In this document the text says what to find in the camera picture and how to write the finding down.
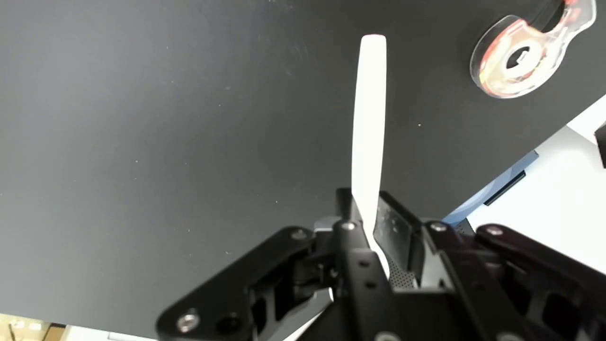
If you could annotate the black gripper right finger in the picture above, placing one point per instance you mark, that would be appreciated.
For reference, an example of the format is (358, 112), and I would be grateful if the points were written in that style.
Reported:
(498, 283)

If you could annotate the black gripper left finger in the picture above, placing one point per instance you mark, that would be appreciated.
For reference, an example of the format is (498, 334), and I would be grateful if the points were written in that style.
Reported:
(328, 279)

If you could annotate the white plastic spoon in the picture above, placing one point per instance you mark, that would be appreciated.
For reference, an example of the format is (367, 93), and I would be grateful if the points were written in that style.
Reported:
(367, 135)

